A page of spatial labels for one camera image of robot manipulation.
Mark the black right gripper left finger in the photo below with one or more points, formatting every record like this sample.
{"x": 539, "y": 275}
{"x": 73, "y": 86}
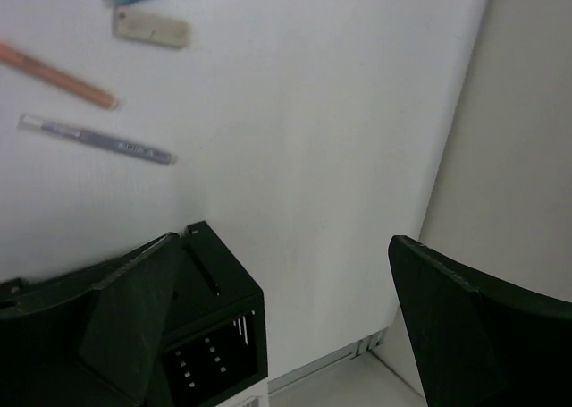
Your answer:
{"x": 89, "y": 337}

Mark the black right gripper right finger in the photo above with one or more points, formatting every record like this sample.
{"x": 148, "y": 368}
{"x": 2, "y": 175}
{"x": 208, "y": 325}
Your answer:
{"x": 479, "y": 340}

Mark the grey highlighter pen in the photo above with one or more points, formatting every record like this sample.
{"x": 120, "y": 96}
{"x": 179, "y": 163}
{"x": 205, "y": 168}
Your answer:
{"x": 96, "y": 139}

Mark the orange highlighter pen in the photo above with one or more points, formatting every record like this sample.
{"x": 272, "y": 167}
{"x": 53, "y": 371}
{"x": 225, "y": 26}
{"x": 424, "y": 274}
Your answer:
{"x": 56, "y": 77}

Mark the beige eraser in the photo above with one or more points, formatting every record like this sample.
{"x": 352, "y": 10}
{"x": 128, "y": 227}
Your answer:
{"x": 150, "y": 28}

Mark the black slotted container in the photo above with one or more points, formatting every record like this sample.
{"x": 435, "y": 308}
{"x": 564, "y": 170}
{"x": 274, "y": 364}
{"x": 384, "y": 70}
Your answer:
{"x": 214, "y": 340}

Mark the aluminium rail frame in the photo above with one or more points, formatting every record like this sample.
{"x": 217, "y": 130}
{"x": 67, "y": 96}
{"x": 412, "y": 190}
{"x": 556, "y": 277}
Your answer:
{"x": 348, "y": 352}

